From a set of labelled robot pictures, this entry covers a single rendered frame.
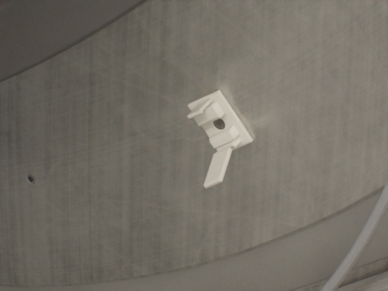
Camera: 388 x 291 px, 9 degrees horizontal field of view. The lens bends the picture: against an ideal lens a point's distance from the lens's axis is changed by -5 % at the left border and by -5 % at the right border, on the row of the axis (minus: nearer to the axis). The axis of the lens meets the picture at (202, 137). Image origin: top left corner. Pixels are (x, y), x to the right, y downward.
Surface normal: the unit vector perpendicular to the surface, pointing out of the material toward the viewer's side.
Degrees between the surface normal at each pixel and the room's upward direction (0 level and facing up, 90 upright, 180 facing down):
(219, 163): 45
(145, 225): 90
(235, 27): 90
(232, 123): 90
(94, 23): 90
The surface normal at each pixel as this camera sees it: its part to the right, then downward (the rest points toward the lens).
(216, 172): -0.69, -0.58
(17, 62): -0.47, 0.50
